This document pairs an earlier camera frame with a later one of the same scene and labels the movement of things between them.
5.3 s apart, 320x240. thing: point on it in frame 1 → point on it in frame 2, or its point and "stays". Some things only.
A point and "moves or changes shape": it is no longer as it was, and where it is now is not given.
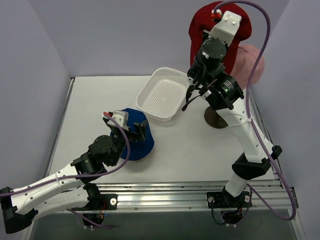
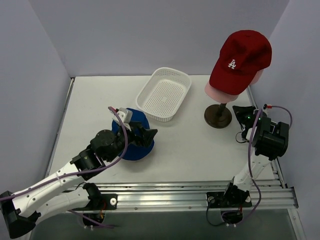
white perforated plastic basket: x=162 y=94 stays
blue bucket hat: x=139 y=149 stays
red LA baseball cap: x=203 y=21 → x=244 y=54
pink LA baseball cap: x=245 y=58 moves or changes shape
